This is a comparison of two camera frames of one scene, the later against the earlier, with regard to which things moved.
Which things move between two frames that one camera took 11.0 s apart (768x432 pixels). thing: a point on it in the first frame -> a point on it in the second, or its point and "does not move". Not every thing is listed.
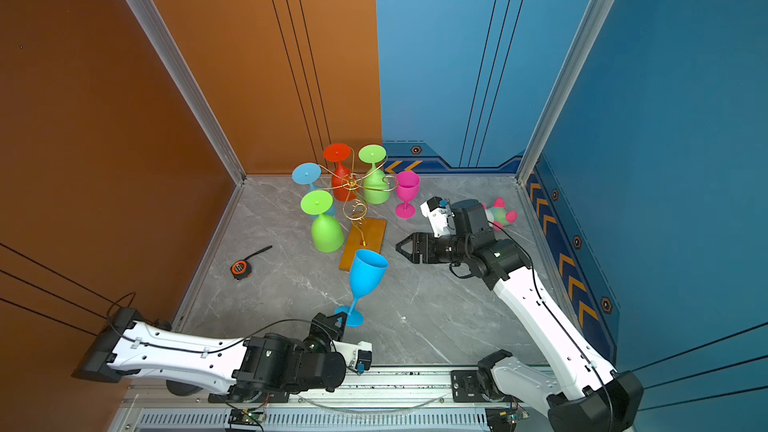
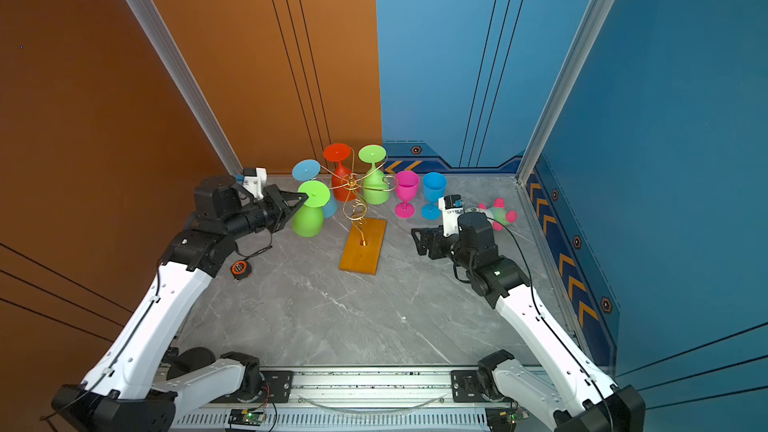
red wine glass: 344,186 does not move
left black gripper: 330,327 -> 275,199
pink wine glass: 408,186 does not move
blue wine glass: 368,270 -> 435,188
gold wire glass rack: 355,206 does not move
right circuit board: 502,419 does not move
